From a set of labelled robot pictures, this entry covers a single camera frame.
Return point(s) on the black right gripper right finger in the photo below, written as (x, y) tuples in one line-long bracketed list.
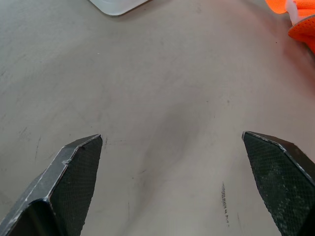
[(278, 182)]

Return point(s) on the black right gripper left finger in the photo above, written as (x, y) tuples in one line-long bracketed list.
[(71, 182)]

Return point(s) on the orange and white object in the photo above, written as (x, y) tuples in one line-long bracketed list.
[(299, 22)]

